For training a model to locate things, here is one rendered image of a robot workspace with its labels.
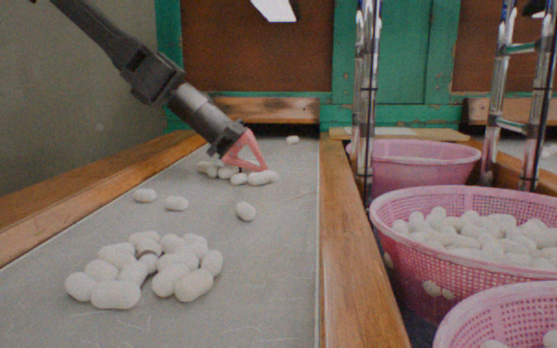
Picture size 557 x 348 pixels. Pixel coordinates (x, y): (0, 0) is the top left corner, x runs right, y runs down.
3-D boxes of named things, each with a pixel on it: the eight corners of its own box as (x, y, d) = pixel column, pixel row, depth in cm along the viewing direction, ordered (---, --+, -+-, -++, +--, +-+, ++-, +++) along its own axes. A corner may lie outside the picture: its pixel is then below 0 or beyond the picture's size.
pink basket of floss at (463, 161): (423, 220, 73) (428, 167, 70) (319, 188, 93) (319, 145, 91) (501, 195, 88) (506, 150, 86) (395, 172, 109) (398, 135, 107)
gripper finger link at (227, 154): (281, 152, 78) (243, 119, 78) (277, 159, 71) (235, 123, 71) (258, 179, 80) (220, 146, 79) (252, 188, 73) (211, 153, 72)
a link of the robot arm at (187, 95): (157, 102, 70) (179, 76, 70) (168, 104, 77) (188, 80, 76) (190, 130, 71) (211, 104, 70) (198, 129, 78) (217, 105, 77)
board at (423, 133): (330, 139, 104) (330, 134, 104) (328, 132, 118) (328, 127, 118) (469, 141, 101) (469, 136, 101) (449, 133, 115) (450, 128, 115)
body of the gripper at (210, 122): (248, 124, 78) (217, 98, 77) (237, 131, 68) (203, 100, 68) (226, 149, 80) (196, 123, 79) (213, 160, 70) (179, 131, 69)
